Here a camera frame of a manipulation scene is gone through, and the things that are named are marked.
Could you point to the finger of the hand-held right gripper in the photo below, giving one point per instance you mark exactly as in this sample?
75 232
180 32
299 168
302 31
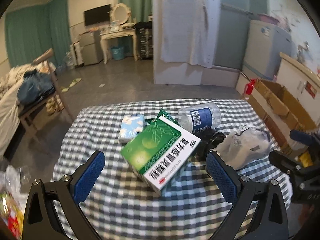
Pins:
282 161
300 135

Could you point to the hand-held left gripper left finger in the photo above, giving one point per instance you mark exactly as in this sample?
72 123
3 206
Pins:
92 177

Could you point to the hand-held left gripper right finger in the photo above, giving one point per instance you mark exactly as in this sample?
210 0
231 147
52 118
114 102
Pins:
222 180

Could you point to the green medicine box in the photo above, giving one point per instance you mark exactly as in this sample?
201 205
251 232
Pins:
155 145

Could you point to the clear plastic bag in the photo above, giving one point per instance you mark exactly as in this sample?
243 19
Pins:
12 205

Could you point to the green snack bag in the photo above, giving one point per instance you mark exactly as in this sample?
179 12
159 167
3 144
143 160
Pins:
165 113

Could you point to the yellow packet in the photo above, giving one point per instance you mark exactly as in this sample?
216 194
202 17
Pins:
305 159

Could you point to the crumpled clear plastic wrapper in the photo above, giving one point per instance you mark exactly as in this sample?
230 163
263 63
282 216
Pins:
240 147

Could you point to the checkered tablecloth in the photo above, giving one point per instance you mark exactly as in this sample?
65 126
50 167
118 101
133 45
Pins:
120 205

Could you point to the cardboard box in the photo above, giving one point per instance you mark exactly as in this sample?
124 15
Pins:
272 92

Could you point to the white cabinet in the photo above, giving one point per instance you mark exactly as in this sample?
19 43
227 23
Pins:
292 77

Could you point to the blue patterned tissue pack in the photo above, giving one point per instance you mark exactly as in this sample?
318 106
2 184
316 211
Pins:
131 127

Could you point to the clear bottle with blue label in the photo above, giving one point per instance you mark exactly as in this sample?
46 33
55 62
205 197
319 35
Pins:
200 117

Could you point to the wooden chair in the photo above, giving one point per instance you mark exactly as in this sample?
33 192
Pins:
56 80

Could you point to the blue clothing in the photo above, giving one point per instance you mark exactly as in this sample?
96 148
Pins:
35 87

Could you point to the white blanket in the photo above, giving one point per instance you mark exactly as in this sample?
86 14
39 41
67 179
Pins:
8 105

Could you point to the pink basin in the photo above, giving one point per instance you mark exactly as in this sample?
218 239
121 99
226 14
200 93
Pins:
268 18

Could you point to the white trolley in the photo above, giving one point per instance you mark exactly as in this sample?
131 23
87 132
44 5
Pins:
76 55

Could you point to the teal basket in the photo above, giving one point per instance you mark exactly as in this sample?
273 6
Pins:
117 53

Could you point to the small silver fridge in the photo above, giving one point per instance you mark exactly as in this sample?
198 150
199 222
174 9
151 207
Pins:
91 48

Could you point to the black drawer rack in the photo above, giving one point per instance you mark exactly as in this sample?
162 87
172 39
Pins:
144 42

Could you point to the white vanity table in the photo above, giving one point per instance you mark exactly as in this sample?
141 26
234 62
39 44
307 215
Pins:
117 33

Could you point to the wide green curtain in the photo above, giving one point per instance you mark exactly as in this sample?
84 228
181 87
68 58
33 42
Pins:
32 35

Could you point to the white hanging cloth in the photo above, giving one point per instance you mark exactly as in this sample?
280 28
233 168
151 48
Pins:
185 25

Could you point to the black television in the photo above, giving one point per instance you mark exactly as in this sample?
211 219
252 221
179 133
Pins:
97 15

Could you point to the oval vanity mirror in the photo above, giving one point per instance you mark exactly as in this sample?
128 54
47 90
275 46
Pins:
120 13

